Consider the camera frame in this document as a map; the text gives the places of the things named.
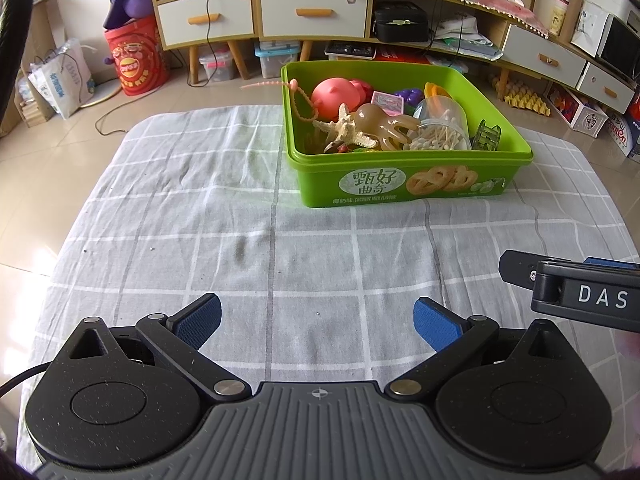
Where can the yellow egg trays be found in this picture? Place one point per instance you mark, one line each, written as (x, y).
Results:
(525, 102)

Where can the grey checked table cloth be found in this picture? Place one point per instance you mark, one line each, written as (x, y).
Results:
(150, 235)

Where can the clear storage box pink contents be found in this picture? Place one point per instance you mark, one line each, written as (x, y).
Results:
(217, 67)

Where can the dark curved object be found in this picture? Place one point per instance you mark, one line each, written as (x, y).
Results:
(10, 10)

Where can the white microwave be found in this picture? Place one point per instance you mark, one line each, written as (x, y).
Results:
(620, 45)

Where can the red printed bag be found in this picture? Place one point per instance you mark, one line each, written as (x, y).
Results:
(135, 60)

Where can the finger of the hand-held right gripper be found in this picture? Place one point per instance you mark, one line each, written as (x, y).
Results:
(610, 261)
(517, 267)

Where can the pink toy card box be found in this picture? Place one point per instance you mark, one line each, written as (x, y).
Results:
(387, 101)

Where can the white cabinet drawer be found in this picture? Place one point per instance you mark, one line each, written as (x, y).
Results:
(525, 45)
(175, 25)
(595, 82)
(280, 20)

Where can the white paper bag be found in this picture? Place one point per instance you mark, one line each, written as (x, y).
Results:
(60, 85)

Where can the green claw hair clip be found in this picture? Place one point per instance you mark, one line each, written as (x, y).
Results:
(485, 136)

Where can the purple toy grapes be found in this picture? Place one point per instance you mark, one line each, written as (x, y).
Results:
(410, 95)

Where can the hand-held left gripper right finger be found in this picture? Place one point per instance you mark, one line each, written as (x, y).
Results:
(437, 325)

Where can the light wooden rack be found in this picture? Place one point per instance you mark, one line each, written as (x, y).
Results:
(35, 110)

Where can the pile of folded cloths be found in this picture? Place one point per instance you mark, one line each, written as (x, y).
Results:
(465, 35)

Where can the red flat box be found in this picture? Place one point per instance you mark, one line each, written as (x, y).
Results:
(400, 55)

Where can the green plastic box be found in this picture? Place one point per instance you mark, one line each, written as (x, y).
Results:
(320, 185)

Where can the black flat device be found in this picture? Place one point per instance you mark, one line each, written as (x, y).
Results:
(350, 50)

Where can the clear cotton swab jar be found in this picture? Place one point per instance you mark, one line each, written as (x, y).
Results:
(440, 132)

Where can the white printed toy box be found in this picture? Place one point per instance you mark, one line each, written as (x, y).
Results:
(585, 120)

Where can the black case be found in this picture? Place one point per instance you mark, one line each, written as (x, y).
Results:
(400, 27)

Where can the round wooden tray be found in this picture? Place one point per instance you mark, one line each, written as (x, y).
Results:
(107, 96)

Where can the beige starfish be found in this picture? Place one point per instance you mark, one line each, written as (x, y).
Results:
(345, 127)

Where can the pink pig toy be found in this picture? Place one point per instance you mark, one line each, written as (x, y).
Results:
(332, 97)

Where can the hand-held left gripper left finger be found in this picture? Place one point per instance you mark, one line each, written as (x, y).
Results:
(200, 320)

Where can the wooden cabinet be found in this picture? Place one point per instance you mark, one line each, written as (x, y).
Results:
(256, 5)

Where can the white red printed box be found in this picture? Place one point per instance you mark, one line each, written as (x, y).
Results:
(622, 132)

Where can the brown octopus massager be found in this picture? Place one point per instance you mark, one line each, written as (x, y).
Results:
(375, 117)

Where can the blue lid storage box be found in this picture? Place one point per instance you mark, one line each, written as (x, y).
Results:
(275, 62)

